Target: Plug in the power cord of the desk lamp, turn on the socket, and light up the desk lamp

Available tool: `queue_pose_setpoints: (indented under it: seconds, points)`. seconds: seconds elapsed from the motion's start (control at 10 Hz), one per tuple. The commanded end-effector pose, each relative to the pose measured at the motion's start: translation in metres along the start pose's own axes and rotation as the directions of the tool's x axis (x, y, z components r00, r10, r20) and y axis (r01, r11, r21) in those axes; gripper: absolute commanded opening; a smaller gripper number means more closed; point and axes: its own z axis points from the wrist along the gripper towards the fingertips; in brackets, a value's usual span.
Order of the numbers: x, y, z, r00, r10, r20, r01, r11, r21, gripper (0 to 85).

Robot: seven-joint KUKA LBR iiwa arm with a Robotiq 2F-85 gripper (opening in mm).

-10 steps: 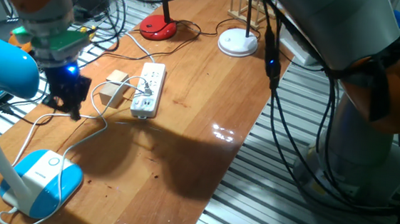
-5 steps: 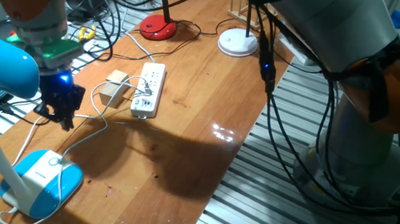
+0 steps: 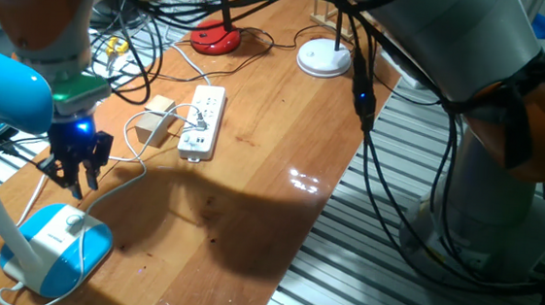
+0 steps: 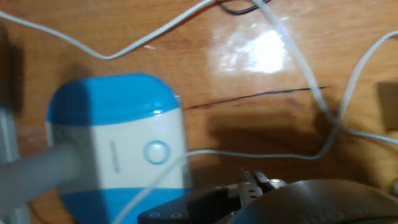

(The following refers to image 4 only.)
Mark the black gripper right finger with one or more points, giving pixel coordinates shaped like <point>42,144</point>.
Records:
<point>258,188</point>

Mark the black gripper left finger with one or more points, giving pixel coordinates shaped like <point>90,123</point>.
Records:
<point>199,205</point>

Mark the light wooden block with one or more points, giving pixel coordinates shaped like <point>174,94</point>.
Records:
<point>390,105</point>

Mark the blue white desk lamp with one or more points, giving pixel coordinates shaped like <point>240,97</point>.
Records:
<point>124,102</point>

